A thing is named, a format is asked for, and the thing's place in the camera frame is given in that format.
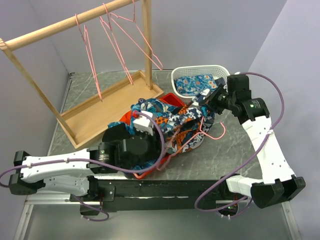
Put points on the orange blue patterned shorts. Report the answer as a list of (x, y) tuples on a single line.
[(179, 124)]

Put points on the red plastic tray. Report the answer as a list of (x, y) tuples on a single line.
[(169, 98)]

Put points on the pink wire hanger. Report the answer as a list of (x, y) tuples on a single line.
[(140, 37), (112, 39), (85, 37), (162, 166)]

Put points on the black garment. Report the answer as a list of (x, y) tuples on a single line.
[(115, 135)]

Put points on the dark denim cloth in basket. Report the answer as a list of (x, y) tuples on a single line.
[(220, 81)]

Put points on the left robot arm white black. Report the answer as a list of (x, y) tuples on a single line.
[(74, 172)]

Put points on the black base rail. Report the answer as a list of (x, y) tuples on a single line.
[(141, 195)]

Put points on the blue floral cloth in basket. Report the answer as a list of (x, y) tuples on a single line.
[(189, 86)]

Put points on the wooden clothes rack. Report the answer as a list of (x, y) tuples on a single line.
[(85, 123)]

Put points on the white plastic basket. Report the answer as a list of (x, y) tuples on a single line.
[(217, 71)]

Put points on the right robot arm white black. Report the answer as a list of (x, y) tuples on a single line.
[(279, 183)]

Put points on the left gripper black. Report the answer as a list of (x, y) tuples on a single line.
[(157, 144)]

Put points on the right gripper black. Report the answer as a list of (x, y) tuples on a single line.
[(211, 101)]

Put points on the blue floral shorts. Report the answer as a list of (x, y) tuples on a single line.
[(118, 123)]

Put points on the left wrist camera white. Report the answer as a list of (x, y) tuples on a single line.
[(143, 124)]

